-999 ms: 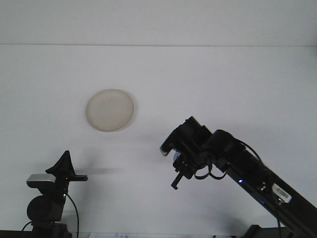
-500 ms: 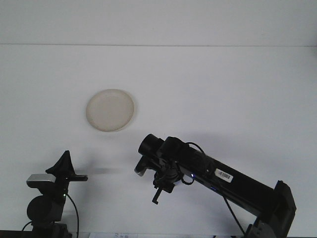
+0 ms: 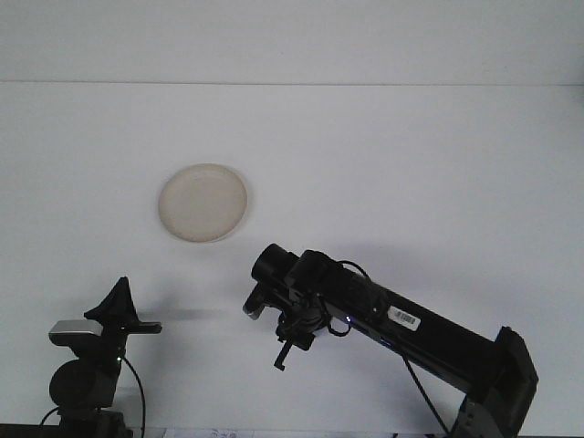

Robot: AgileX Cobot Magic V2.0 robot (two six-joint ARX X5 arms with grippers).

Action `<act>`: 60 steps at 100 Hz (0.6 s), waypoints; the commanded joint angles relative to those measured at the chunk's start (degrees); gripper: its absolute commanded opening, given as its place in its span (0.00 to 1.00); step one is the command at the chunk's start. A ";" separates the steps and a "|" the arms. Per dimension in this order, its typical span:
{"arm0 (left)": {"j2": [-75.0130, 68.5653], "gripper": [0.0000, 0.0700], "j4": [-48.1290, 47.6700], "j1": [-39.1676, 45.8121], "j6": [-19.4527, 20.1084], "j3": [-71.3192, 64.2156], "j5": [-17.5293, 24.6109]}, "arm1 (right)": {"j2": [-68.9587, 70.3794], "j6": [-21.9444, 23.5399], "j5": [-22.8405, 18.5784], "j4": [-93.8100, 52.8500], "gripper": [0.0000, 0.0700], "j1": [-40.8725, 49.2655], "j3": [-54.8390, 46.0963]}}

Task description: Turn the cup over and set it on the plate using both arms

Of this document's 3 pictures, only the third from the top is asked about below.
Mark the pale round plate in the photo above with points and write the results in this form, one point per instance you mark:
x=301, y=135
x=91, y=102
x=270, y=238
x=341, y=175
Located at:
x=203, y=203

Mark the white paper sheet with writing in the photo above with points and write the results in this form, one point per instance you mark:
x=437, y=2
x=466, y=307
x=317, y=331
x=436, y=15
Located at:
x=205, y=433

